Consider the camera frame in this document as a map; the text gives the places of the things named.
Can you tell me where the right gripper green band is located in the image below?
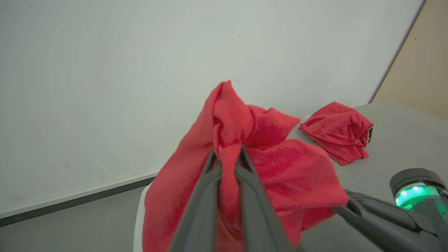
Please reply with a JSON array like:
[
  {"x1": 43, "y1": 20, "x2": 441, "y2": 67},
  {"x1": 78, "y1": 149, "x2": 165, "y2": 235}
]
[{"x1": 330, "y1": 168, "x2": 448, "y2": 252}]

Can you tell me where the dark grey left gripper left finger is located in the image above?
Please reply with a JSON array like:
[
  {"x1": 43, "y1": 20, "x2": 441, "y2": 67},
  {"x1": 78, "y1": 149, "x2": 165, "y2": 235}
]
[{"x1": 168, "y1": 148, "x2": 223, "y2": 252}]

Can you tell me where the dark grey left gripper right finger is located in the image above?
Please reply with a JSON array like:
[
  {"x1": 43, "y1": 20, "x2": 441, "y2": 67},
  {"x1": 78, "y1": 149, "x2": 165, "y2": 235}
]
[{"x1": 234, "y1": 143, "x2": 295, "y2": 252}]

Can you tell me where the red and white jersey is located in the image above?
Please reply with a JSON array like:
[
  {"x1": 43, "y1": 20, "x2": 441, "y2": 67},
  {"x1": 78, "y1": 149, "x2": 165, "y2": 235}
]
[{"x1": 133, "y1": 80, "x2": 350, "y2": 252}]

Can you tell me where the red garment with black print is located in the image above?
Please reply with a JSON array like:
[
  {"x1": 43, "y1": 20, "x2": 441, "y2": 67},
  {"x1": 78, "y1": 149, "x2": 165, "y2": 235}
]
[{"x1": 299, "y1": 101, "x2": 374, "y2": 166}]

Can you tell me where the white baseboard trim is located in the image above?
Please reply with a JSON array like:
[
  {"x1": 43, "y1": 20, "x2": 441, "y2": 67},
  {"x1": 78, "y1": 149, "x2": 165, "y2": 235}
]
[{"x1": 0, "y1": 169, "x2": 161, "y2": 219}]

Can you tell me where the beige board panel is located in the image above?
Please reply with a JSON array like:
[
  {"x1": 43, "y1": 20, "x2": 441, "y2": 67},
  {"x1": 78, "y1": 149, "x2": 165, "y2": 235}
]
[{"x1": 371, "y1": 0, "x2": 448, "y2": 121}]

